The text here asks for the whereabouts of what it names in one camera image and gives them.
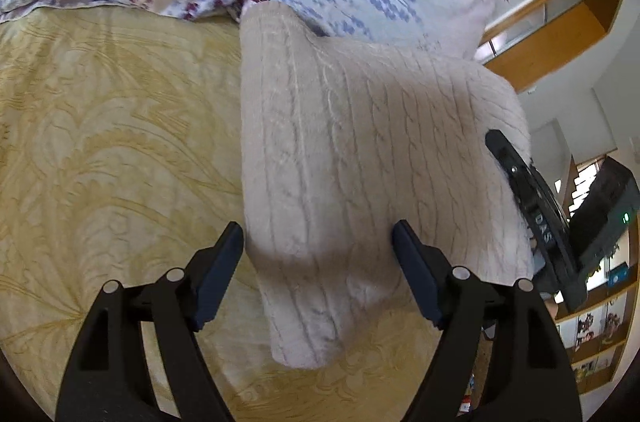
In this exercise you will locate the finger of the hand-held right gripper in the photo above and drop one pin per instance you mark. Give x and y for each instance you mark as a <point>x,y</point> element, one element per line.
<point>507,157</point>

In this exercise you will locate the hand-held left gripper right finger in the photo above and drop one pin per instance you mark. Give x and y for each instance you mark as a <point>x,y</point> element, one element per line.
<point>417,273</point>

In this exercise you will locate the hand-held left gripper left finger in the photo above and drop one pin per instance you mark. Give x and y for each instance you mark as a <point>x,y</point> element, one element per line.
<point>218,273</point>

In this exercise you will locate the wooden bookshelf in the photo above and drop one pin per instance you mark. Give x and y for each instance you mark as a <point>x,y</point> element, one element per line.
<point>600,337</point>

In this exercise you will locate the yellow and orange bed sheet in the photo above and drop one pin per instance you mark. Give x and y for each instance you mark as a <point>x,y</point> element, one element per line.
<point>115,142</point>

